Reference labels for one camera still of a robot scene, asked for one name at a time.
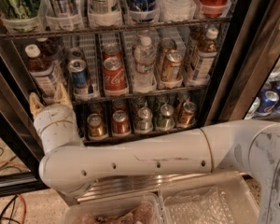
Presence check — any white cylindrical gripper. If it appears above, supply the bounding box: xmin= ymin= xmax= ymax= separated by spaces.
xmin=29 ymin=82 xmax=81 ymax=154

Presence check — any brown tea bottle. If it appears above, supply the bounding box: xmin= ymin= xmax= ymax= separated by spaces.
xmin=36 ymin=37 xmax=58 ymax=56
xmin=25 ymin=44 xmax=66 ymax=104

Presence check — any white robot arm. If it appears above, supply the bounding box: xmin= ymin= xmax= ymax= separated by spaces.
xmin=29 ymin=84 xmax=280 ymax=224

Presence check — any rear pepsi can middle shelf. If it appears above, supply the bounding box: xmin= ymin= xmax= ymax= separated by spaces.
xmin=66 ymin=47 xmax=86 ymax=62

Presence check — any fridge left glass door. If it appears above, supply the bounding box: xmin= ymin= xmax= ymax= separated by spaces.
xmin=0 ymin=58 xmax=50 ymax=199

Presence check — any fridge glass door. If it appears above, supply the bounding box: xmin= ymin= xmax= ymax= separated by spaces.
xmin=203 ymin=0 xmax=280 ymax=125
xmin=0 ymin=58 xmax=50 ymax=199

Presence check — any red can bottom shelf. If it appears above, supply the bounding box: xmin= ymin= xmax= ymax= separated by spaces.
xmin=112 ymin=110 xmax=130 ymax=135

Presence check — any clear water bottle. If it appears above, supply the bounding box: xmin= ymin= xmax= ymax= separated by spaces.
xmin=133 ymin=36 xmax=156 ymax=88

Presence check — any silver can bottom shelf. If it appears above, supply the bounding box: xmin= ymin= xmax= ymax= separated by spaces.
xmin=135 ymin=107 xmax=152 ymax=133

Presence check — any silver can shelf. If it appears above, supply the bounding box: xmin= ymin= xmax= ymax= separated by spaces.
xmin=50 ymin=0 xmax=78 ymax=18
xmin=135 ymin=107 xmax=152 ymax=133

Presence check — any silver can top shelf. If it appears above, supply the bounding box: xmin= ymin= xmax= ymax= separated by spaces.
xmin=50 ymin=0 xmax=78 ymax=18

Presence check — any green can bottom shelf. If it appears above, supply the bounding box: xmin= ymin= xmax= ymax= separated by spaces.
xmin=156 ymin=104 xmax=175 ymax=130

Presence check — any steel fridge bottom grille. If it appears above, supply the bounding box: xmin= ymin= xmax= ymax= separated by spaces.
xmin=57 ymin=171 xmax=209 ymax=207

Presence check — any front gold can middle shelf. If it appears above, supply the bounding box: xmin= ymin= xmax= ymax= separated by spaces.
xmin=161 ymin=50 xmax=183 ymax=82

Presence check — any gold can shelf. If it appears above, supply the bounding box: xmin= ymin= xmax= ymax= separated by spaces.
xmin=157 ymin=37 xmax=176 ymax=67
xmin=161 ymin=50 xmax=183 ymax=82

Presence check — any rear gold can middle shelf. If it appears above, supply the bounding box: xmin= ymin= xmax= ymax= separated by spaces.
xmin=157 ymin=37 xmax=176 ymax=67

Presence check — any clear bottle top shelf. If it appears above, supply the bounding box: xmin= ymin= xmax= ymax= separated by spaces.
xmin=158 ymin=0 xmax=196 ymax=22

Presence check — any right rear tea bottle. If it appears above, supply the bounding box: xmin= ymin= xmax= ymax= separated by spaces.
xmin=188 ymin=26 xmax=205 ymax=62

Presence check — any right front tea bottle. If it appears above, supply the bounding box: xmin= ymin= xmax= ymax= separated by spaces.
xmin=189 ymin=27 xmax=218 ymax=81

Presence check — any fridge right glass door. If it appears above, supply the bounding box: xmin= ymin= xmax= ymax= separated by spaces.
xmin=203 ymin=0 xmax=280 ymax=125

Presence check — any front blue pepsi can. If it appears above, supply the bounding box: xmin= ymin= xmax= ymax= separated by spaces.
xmin=67 ymin=59 xmax=93 ymax=95

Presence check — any gold can bottom left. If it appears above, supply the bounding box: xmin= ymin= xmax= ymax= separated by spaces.
xmin=87 ymin=113 xmax=106 ymax=139

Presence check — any gold can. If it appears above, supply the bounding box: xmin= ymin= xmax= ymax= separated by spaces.
xmin=177 ymin=101 xmax=197 ymax=125
xmin=87 ymin=113 xmax=106 ymax=139

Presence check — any front red coca-cola can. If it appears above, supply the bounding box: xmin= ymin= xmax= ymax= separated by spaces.
xmin=103 ymin=57 xmax=126 ymax=91

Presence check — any red coca-cola can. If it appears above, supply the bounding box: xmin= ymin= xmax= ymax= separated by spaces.
xmin=102 ymin=43 xmax=122 ymax=60
xmin=103 ymin=57 xmax=126 ymax=91

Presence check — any rear red coca-cola can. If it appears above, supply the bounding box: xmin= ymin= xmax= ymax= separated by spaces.
xmin=102 ymin=43 xmax=122 ymax=60

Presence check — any gold can bottom right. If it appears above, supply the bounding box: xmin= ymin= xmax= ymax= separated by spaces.
xmin=177 ymin=101 xmax=197 ymax=125

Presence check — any left clear plastic bin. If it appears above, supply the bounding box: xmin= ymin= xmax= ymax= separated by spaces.
xmin=62 ymin=193 xmax=164 ymax=224

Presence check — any clear plastic bin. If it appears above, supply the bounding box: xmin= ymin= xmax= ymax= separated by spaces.
xmin=159 ymin=172 xmax=259 ymax=224
xmin=62 ymin=193 xmax=164 ymax=224

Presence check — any right clear plastic bin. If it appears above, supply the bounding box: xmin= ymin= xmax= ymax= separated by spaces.
xmin=159 ymin=172 xmax=259 ymax=224

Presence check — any orange cable on floor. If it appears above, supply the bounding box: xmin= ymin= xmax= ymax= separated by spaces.
xmin=0 ymin=161 xmax=31 ymax=224

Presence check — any black cable on floor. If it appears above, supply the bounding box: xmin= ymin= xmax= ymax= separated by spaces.
xmin=0 ymin=133 xmax=20 ymax=224

